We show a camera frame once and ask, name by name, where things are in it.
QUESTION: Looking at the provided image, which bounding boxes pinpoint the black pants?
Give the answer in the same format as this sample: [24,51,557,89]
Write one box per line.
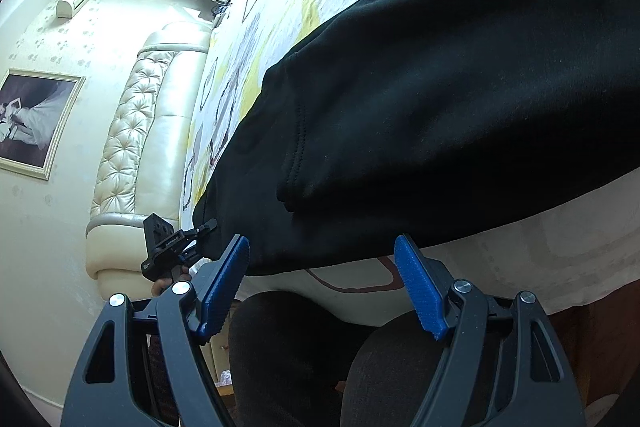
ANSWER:
[193,0,639,275]

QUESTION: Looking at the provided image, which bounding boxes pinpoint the cream tufted leather headboard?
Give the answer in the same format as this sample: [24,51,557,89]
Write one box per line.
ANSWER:
[86,24,213,299]

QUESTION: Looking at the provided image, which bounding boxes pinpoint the person dark trouser knees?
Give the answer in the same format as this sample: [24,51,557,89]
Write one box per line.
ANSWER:
[228,291,444,426]

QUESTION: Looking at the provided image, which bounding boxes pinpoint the framed wedding photo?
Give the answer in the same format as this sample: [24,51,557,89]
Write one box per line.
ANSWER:
[1,68,85,181]

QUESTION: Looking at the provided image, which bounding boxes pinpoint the person left hand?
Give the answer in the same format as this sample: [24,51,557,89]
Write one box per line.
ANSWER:
[151,271,192,297]

